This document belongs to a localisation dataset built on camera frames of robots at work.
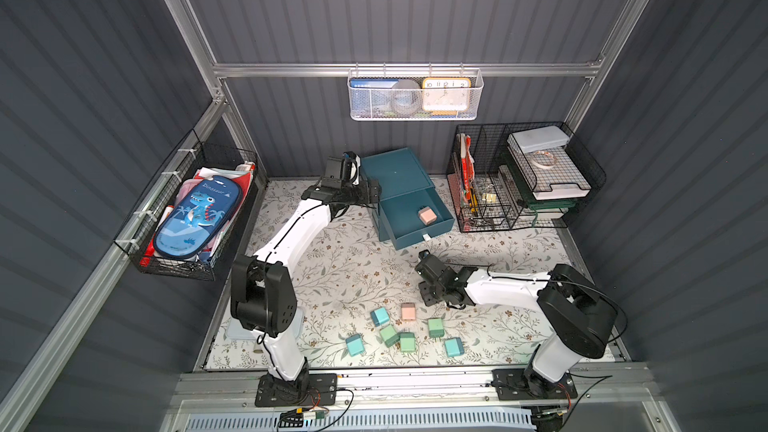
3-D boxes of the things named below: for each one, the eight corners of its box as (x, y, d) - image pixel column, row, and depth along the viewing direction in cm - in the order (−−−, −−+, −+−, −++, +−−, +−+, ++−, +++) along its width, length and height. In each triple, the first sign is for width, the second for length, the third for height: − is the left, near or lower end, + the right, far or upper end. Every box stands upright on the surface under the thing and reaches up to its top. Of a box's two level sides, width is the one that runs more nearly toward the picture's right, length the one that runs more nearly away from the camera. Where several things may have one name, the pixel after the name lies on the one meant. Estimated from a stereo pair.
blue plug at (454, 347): (445, 356, 80) (447, 354, 78) (444, 340, 83) (445, 337, 81) (463, 356, 80) (464, 354, 78) (460, 340, 83) (462, 337, 81)
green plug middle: (399, 352, 81) (399, 350, 79) (399, 334, 84) (399, 332, 82) (416, 352, 81) (416, 350, 79) (415, 334, 84) (415, 332, 82)
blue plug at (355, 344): (350, 357, 80) (349, 355, 79) (345, 340, 83) (344, 338, 81) (366, 350, 81) (365, 348, 80) (360, 334, 84) (360, 331, 82)
